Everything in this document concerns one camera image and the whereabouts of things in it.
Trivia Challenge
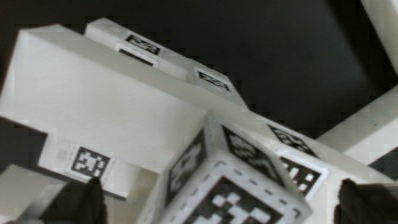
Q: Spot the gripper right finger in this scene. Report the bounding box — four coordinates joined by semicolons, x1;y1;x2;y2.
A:
334;179;398;224

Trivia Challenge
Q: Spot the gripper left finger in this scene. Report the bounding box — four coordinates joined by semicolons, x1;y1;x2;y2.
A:
39;177;109;224

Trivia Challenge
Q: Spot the white tagged leg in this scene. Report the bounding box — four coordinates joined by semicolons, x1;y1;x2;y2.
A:
143;114;313;224

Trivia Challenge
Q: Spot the white chair back frame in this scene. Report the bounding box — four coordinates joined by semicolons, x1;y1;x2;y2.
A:
0;25;395;224

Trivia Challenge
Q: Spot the white chair seat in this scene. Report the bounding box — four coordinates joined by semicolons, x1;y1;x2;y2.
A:
84;18;247;107

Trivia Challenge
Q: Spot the white U-shaped fence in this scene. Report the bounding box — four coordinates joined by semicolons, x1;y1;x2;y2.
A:
318;0;398;169

